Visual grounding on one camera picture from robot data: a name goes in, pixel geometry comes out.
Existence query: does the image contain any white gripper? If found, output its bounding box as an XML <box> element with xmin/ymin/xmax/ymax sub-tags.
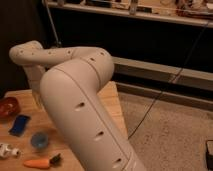
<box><xmin>24</xmin><ymin>65</ymin><xmax>45</xmax><ymax>108</ymax></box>

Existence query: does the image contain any blue transparent cup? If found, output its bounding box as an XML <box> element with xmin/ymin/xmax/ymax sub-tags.
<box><xmin>30</xmin><ymin>132</ymin><xmax>49</xmax><ymax>149</ymax></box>

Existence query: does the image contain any black device on floor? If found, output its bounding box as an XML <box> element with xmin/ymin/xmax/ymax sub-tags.
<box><xmin>205</xmin><ymin>140</ymin><xmax>213</xmax><ymax>171</ymax></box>

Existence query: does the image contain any orange toy carrot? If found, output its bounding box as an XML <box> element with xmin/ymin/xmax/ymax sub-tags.
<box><xmin>23</xmin><ymin>154</ymin><xmax>61</xmax><ymax>169</ymax></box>

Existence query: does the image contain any metal shelf pole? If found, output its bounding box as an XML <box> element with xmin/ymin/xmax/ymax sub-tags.
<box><xmin>43</xmin><ymin>0</ymin><xmax>62</xmax><ymax>48</ymax></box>

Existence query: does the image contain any orange bowl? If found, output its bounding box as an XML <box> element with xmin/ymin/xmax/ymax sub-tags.
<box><xmin>0</xmin><ymin>97</ymin><xmax>21</xmax><ymax>118</ymax></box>

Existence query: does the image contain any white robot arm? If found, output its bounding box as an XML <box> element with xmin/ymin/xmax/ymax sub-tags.
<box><xmin>9</xmin><ymin>41</ymin><xmax>147</xmax><ymax>171</ymax></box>

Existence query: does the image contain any white toy piece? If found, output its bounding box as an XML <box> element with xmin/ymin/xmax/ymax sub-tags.
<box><xmin>0</xmin><ymin>143</ymin><xmax>20</xmax><ymax>159</ymax></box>

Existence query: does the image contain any wooden shelf board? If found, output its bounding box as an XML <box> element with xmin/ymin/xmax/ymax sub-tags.
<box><xmin>47</xmin><ymin>1</ymin><xmax>213</xmax><ymax>29</ymax></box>

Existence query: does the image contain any blue cloth piece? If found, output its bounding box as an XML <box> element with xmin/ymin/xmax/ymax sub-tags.
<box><xmin>9</xmin><ymin>115</ymin><xmax>30</xmax><ymax>136</ymax></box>

